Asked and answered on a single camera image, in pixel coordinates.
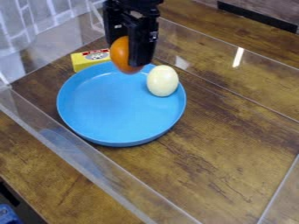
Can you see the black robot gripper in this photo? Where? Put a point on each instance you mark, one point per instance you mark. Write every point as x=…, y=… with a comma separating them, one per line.
x=143, y=30

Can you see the orange ball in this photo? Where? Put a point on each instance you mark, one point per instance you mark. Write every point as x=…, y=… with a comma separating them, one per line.
x=119, y=56

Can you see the cream white egg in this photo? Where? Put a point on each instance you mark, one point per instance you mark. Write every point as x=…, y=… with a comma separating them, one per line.
x=161, y=81

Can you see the blue round tray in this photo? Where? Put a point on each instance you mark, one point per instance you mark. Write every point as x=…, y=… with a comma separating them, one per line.
x=109, y=109

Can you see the yellow small box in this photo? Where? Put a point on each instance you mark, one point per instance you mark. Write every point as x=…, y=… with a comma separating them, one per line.
x=88, y=58

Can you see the blue object at corner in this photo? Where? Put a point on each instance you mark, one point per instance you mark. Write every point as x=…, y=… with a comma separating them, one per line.
x=8, y=216

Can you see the clear acrylic enclosure wall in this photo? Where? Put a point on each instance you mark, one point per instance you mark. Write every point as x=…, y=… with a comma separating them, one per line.
x=223, y=168

